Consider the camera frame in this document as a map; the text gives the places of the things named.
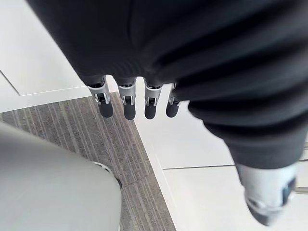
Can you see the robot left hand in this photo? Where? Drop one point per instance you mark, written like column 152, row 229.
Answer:
column 192, row 48

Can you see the white cabinet door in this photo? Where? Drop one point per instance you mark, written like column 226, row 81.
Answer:
column 29, row 48
column 204, row 199
column 187, row 144

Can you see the silver robot left leg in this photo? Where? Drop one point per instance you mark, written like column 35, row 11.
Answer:
column 48, row 187

